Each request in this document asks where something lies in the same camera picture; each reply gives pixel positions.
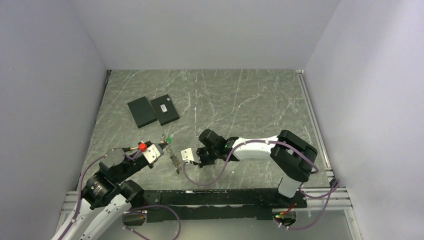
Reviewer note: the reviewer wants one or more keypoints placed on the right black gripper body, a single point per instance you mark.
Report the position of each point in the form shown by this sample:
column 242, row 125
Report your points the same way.
column 207, row 156

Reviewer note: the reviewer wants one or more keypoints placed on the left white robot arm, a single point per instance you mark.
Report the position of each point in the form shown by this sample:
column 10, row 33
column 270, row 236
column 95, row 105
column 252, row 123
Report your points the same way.
column 109, row 193

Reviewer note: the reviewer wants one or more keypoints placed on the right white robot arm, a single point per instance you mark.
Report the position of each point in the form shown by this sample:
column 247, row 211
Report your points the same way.
column 294, row 156

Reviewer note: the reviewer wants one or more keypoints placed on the black box with label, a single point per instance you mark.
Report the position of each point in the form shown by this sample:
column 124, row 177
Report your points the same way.
column 164, row 110

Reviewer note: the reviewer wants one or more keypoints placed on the black box lid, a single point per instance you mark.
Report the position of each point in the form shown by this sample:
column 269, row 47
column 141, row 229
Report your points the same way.
column 142, row 112

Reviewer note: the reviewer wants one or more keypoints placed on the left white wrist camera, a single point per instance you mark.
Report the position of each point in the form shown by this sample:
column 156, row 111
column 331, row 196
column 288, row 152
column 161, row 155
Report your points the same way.
column 153, row 153

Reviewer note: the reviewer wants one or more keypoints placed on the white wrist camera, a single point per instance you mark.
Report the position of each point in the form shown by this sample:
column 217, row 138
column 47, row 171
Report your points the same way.
column 188, row 154
column 153, row 153

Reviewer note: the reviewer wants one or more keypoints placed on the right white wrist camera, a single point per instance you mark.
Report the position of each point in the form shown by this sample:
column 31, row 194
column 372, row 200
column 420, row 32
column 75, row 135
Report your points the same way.
column 188, row 154

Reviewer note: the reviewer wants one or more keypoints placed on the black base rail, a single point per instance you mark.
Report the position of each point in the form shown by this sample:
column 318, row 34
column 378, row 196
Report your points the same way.
column 211, row 204

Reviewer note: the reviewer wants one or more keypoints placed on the aluminium frame rail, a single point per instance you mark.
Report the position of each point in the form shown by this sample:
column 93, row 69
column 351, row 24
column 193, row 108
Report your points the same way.
column 335, row 203

